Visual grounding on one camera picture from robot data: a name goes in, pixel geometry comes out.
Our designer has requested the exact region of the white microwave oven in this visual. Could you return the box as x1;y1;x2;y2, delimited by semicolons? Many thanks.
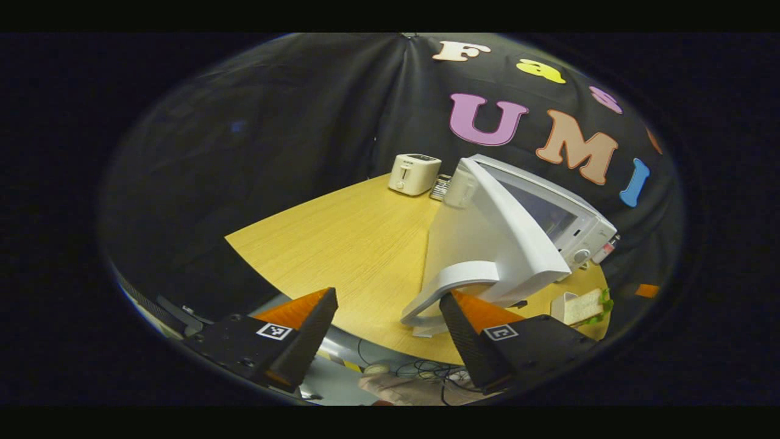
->
400;154;619;338

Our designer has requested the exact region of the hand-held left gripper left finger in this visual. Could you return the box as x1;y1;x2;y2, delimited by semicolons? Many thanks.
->
182;287;339;394

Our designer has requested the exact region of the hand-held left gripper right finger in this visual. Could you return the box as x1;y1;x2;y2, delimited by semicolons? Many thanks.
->
439;290;598;396

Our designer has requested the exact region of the tangle of black floor cables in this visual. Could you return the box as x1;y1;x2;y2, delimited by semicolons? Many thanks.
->
358;338;473;406

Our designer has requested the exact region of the white toaster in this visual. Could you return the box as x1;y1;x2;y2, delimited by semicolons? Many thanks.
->
388;154;442;197

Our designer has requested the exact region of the small clear bottle pink label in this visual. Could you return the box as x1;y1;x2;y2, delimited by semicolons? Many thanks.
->
592;235;621;264

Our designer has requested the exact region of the sandwich with lettuce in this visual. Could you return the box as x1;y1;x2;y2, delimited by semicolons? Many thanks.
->
564;288;614;326

